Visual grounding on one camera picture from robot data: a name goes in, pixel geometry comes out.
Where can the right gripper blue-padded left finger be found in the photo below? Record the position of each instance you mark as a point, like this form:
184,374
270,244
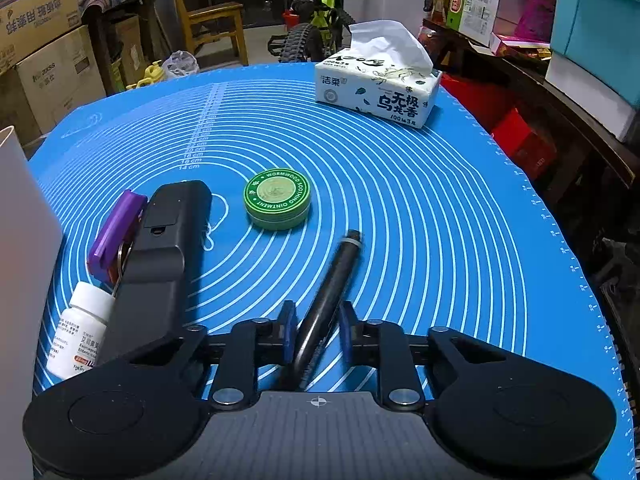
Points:
250,344

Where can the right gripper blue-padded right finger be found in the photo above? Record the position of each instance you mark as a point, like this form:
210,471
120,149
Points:
385,347

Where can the black marker pen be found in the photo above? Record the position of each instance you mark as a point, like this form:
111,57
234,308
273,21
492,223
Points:
318,322

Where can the black rectangular device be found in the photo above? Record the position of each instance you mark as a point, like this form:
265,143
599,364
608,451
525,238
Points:
167,251

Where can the green round ointment tin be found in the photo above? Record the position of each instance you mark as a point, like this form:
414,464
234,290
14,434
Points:
277,199

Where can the white pill bottle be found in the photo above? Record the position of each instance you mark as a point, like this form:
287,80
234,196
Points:
80,332

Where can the blue silicone baking mat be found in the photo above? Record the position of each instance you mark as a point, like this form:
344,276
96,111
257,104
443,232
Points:
453,232

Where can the beige plastic storage bin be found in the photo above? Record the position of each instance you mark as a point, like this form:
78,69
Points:
30,239

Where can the dark wooden side table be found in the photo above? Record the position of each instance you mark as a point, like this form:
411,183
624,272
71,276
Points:
579,141

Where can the white tissue pack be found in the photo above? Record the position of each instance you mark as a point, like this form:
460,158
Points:
385,72

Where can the yellow oil jug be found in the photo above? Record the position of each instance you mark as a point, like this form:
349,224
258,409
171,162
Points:
153,74

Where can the grey plastic bag on floor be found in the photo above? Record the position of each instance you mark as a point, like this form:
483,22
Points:
180,64

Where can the green black bicycle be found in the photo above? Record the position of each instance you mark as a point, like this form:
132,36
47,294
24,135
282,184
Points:
314,30

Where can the large stacked cardboard box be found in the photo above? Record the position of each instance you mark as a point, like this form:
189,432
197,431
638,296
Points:
60,77

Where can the wooden chair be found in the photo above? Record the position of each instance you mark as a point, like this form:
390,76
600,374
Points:
211,24

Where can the green white carton box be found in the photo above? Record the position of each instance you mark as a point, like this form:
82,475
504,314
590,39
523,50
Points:
474,19

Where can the teal plastic storage tote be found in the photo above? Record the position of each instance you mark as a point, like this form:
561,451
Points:
602,37

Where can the open top cardboard box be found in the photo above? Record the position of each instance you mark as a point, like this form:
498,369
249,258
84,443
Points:
28,25

